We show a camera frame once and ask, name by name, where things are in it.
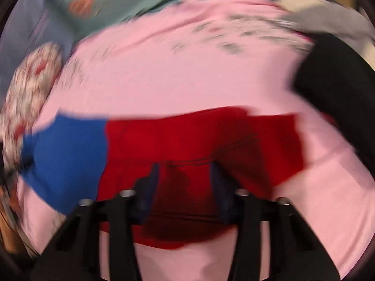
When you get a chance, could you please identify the grey sweatshirt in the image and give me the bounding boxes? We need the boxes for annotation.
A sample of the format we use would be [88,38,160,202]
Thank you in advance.
[279,3,374,41]

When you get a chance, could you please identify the black folded garment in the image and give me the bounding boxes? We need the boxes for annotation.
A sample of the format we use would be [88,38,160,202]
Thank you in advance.
[292,33,374,173]

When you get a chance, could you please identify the red floral folded quilt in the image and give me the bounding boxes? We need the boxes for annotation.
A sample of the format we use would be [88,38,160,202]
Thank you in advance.
[1,42,63,171]

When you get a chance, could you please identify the blue and red pants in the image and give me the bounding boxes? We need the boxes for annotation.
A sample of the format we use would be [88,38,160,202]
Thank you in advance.
[21,107,305,249]

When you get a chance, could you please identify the cream quilted pillow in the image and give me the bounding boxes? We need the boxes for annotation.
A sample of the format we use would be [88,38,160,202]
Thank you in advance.
[278,0,374,67]

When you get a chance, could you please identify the pink floral bed sheet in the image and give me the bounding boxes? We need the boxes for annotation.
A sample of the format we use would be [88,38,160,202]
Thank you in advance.
[19,0,374,280]

